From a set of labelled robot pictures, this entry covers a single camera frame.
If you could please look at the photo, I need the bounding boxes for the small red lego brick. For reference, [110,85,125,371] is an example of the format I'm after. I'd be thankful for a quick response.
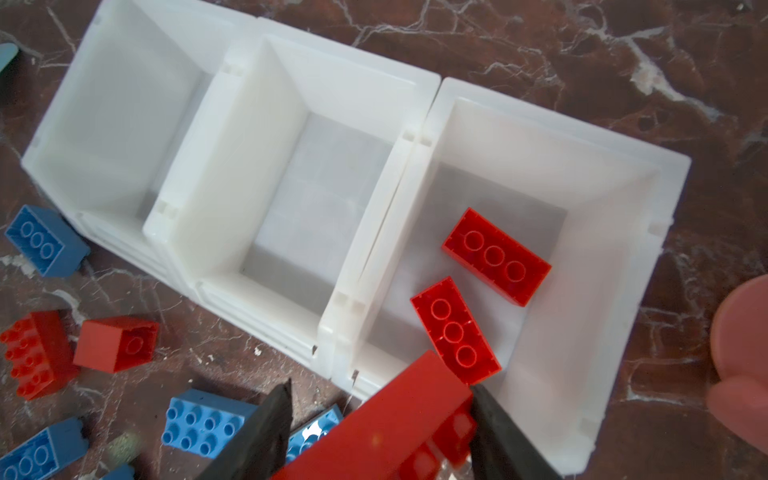
[73,316,159,374]

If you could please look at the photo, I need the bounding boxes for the pink toy watering can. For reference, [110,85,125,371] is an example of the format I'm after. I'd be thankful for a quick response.
[706,275,767,453]

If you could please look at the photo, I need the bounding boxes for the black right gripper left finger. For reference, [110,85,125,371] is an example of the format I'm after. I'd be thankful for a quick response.
[197,379,293,480]

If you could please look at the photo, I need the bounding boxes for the light blue toy trowel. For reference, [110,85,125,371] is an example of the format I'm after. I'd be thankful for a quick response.
[0,42,19,74]

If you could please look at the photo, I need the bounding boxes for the white middle sorting bin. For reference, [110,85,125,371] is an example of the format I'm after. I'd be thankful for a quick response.
[143,18,441,377]

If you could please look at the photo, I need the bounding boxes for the blue lego brick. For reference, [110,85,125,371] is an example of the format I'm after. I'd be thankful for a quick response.
[286,405,343,464]
[1,417,89,480]
[161,389,258,459]
[5,205,90,278]

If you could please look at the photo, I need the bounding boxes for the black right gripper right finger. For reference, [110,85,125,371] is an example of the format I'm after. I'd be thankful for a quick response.
[470,384,561,480]

